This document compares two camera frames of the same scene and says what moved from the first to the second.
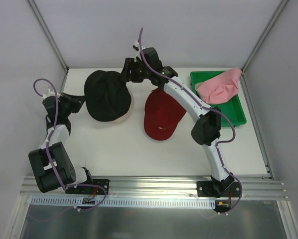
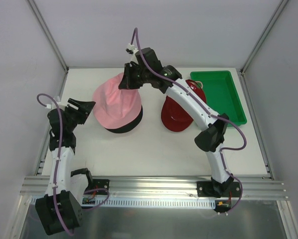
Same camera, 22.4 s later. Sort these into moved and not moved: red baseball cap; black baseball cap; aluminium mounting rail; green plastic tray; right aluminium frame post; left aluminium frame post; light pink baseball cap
Moved: black baseball cap; light pink baseball cap; red baseball cap
Not moved: right aluminium frame post; green plastic tray; left aluminium frame post; aluminium mounting rail
